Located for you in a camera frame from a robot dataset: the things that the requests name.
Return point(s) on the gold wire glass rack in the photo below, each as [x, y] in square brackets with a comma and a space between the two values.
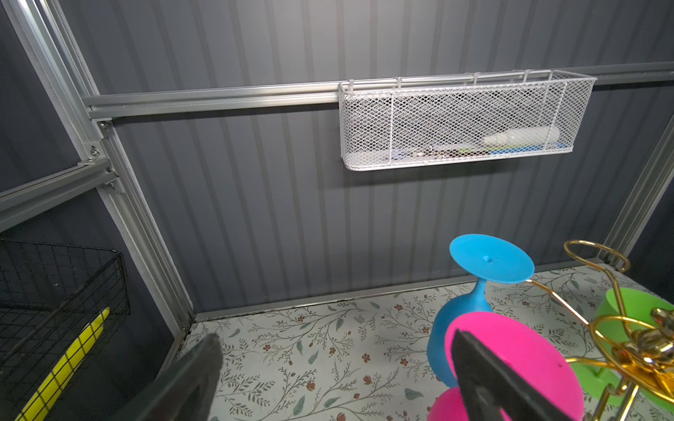
[640, 352]

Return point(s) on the floral table mat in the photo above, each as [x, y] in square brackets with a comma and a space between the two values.
[366, 359]

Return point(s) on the black wire wall basket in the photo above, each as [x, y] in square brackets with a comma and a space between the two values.
[49, 292]

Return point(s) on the pink wine glass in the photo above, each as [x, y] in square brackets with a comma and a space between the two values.
[526, 352]

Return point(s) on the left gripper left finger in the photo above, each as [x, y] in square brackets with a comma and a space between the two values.
[185, 391]

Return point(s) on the left blue wine glass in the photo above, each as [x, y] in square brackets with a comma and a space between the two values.
[490, 259]

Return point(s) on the white marker in basket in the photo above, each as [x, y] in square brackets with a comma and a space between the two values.
[522, 138]

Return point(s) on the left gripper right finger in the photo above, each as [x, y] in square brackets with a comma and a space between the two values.
[492, 390]

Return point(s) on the white mesh wall basket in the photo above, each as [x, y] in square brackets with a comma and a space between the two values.
[409, 122]

